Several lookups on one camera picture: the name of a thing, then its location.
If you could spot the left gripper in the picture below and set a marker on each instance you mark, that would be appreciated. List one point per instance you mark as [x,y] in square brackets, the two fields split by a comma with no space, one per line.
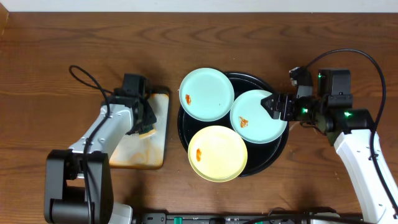
[150,119]

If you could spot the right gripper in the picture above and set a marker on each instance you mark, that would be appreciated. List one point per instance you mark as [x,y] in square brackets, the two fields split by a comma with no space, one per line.
[287,114]

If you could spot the green yellow sponge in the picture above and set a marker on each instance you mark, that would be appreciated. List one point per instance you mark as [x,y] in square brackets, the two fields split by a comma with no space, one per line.
[147,131]

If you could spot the light blue plate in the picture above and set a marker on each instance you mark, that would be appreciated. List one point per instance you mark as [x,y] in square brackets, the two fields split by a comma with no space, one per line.
[206,94]
[251,121]

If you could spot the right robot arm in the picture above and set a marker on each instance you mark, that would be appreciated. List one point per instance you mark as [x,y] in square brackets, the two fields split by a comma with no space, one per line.
[330,111]

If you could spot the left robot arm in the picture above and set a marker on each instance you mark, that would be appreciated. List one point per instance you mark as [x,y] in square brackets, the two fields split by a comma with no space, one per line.
[78,186]

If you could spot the rectangular soapy water tray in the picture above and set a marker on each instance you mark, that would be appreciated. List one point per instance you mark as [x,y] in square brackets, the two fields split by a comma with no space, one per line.
[148,153]

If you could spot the pale yellow plate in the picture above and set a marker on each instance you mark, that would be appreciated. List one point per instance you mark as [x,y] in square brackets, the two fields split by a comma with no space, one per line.
[217,153]

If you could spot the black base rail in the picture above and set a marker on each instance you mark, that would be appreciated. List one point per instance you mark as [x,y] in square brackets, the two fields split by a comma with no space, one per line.
[271,218]

